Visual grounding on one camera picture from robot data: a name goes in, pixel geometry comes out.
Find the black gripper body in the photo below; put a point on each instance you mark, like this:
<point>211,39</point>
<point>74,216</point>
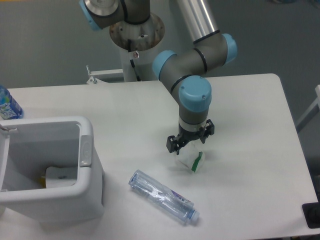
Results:
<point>187,136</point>

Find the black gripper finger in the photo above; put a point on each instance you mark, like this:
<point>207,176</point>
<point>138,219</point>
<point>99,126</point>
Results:
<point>175,143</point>
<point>207,130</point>

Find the white paper trash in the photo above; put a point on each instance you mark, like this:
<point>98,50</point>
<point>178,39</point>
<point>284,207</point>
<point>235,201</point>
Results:
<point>191,157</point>

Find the clear plastic bottle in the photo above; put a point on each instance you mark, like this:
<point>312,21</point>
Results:
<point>164,197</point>

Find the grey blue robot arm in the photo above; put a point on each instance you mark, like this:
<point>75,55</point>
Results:
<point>181,74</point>

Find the white plastic trash can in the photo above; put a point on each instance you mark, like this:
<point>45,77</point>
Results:
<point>28,147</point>

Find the white paper in bin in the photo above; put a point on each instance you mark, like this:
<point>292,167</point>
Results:
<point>58,177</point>

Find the black clamp at table edge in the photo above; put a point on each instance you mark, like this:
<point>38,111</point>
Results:
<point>312,214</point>

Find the blue labelled water bottle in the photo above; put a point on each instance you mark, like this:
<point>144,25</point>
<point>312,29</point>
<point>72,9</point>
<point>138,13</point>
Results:
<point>9,108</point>

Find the white metal base bracket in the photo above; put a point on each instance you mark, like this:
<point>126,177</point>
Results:
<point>104,76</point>

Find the white metal frame right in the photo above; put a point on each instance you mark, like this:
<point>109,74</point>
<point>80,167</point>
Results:
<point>310,112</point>

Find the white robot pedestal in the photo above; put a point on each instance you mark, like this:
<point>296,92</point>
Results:
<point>138,46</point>

